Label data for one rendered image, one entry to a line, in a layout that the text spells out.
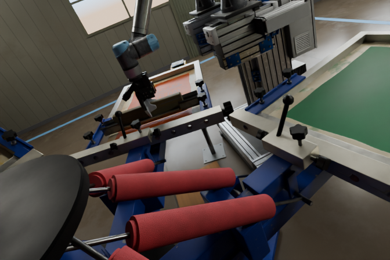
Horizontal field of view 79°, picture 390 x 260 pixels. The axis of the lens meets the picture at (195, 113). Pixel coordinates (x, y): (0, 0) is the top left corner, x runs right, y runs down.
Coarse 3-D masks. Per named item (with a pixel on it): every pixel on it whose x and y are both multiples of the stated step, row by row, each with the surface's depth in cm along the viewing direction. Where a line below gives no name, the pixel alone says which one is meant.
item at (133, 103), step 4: (156, 84) 164; (160, 84) 161; (156, 88) 158; (160, 88) 155; (132, 100) 154; (136, 100) 151; (132, 104) 148; (128, 108) 145; (144, 124) 120; (148, 124) 118; (152, 124) 117; (140, 128) 117; (144, 128) 116; (120, 132) 121; (128, 132) 118; (132, 132) 117; (116, 136) 119; (120, 136) 118
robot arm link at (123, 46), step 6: (120, 42) 99; (126, 42) 98; (114, 48) 97; (120, 48) 96; (126, 48) 97; (132, 48) 99; (114, 54) 99; (120, 54) 97; (126, 54) 98; (132, 54) 99; (120, 60) 99; (126, 60) 99; (132, 60) 100; (126, 66) 100; (132, 66) 101
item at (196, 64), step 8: (192, 64) 164; (168, 72) 166; (176, 72) 166; (200, 72) 144; (152, 80) 168; (128, 88) 170; (120, 96) 158; (120, 104) 148; (112, 112) 139; (104, 136) 118
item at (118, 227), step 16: (208, 192) 57; (224, 192) 55; (112, 208) 72; (128, 208) 66; (144, 208) 71; (160, 208) 73; (112, 224) 63; (256, 224) 46; (192, 240) 51; (208, 240) 50; (224, 240) 51; (240, 240) 49; (256, 240) 48; (176, 256) 50; (192, 256) 48; (208, 256) 49; (256, 256) 50
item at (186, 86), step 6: (174, 78) 162; (180, 78) 157; (186, 78) 154; (162, 84) 160; (168, 84) 156; (186, 84) 145; (186, 90) 138; (174, 114) 118; (180, 114) 115; (186, 114) 113; (156, 120) 119; (162, 120) 117; (168, 120) 115
